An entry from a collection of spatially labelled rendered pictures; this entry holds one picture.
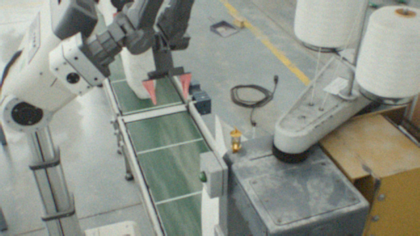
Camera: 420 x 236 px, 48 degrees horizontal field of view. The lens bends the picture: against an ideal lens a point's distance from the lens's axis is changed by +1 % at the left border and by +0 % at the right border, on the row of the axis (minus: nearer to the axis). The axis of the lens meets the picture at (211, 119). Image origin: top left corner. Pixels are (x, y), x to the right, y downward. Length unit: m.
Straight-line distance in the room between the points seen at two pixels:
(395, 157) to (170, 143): 1.74
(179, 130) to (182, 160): 0.28
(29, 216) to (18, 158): 0.59
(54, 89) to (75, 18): 0.24
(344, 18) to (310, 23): 0.08
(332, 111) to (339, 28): 0.20
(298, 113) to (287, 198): 0.23
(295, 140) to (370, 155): 0.21
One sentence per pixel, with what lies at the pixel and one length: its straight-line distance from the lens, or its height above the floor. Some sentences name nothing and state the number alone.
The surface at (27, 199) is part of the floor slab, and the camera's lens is 3.14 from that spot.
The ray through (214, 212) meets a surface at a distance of 1.78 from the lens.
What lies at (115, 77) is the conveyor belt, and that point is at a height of 0.38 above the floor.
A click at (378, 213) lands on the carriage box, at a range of 1.23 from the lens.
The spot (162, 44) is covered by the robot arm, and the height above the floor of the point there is 1.44.
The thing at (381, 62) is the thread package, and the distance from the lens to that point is 1.01.
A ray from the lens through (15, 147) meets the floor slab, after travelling 3.60.
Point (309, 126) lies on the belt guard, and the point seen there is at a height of 1.42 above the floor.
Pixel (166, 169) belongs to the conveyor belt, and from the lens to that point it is 2.56.
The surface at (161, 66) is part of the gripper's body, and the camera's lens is 1.41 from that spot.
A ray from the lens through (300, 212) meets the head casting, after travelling 1.01.
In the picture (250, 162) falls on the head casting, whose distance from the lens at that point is 1.12.
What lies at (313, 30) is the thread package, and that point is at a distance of 1.20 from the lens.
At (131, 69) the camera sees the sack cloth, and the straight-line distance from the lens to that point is 3.07.
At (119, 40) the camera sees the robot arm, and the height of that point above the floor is 1.52.
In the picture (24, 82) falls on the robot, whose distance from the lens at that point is 1.53.
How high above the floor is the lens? 2.06
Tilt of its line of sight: 35 degrees down
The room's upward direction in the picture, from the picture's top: 1 degrees counter-clockwise
